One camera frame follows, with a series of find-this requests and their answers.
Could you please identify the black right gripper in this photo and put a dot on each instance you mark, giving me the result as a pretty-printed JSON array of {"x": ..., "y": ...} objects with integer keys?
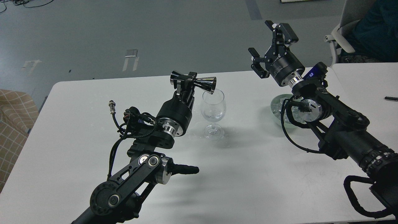
[{"x": 280, "y": 62}]

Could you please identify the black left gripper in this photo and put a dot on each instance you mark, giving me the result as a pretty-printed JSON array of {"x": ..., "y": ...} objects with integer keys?
[{"x": 179, "y": 111}]

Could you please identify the steel cocktail jigger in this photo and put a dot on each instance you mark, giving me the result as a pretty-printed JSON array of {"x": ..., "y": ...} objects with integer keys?
[{"x": 207, "y": 84}]

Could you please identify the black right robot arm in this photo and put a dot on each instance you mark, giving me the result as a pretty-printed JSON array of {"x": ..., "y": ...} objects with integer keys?
[{"x": 342, "y": 131}]

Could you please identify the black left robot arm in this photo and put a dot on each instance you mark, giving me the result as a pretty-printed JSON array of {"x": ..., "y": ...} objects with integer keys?
[{"x": 121, "y": 196}]

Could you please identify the clear wine glass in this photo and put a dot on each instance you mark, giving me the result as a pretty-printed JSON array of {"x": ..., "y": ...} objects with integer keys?
[{"x": 213, "y": 109}]

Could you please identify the green bowl of ice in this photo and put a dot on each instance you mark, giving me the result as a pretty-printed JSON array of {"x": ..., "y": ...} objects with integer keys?
[{"x": 276, "y": 107}]

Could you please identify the person in teal sweater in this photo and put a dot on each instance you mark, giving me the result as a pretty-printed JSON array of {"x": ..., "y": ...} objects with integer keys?
[{"x": 375, "y": 37}]

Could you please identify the black pen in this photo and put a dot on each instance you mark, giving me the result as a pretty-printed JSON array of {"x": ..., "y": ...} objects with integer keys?
[{"x": 389, "y": 98}]

